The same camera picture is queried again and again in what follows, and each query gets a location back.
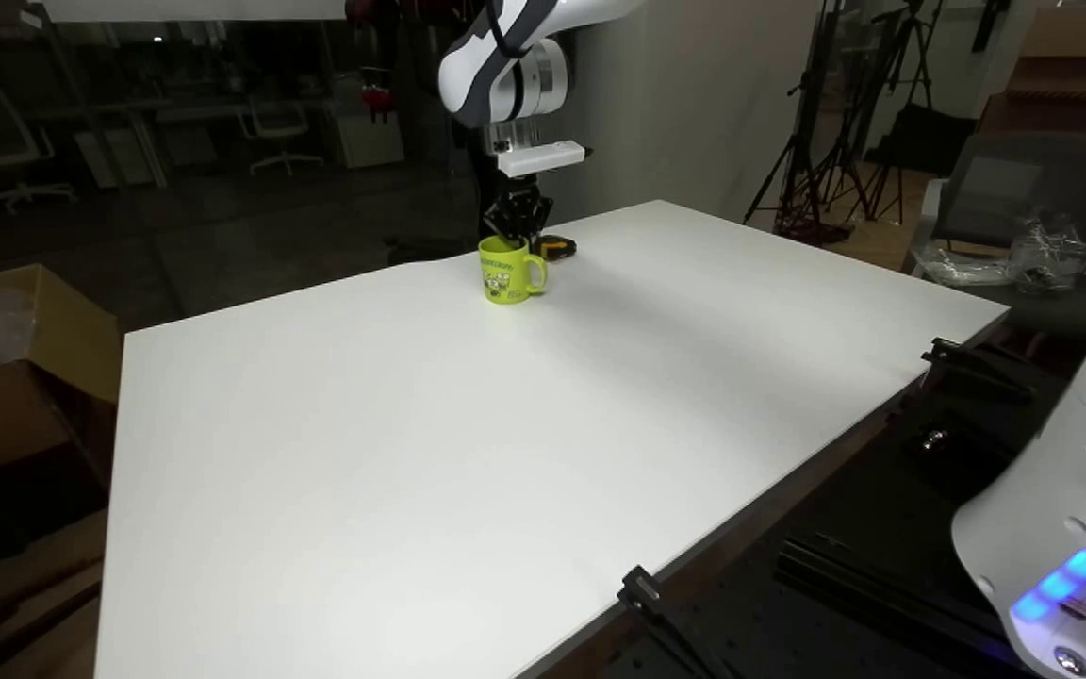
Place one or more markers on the yellow green cartoon mug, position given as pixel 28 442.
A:
pixel 512 274

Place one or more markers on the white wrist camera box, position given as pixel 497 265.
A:
pixel 540 160

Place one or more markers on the black table clamp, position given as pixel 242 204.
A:
pixel 666 627

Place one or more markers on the black tripod stand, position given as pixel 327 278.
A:
pixel 852 65

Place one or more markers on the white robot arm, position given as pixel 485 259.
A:
pixel 503 74

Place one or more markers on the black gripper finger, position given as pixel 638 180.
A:
pixel 531 240
pixel 506 234

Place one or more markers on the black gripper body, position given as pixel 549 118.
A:
pixel 520 204

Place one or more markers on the black clamp bracket right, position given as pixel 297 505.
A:
pixel 986 368

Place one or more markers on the grey chair with plastic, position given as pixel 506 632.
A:
pixel 1009 195

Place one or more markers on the white office chair middle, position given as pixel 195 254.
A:
pixel 281 126

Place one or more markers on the cardboard box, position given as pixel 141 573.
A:
pixel 60 368

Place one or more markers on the white robot base blue lights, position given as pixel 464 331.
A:
pixel 1023 541

